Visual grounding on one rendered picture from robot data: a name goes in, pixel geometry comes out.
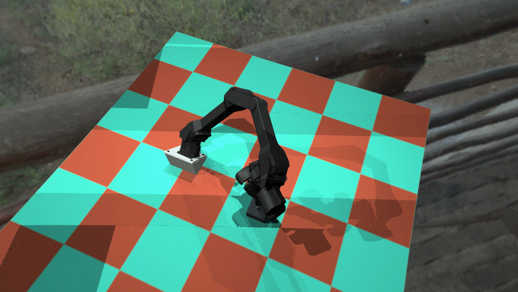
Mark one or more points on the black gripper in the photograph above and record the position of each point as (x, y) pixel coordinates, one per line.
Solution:
(241, 177)

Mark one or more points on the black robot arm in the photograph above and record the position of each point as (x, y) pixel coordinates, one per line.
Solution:
(268, 173)

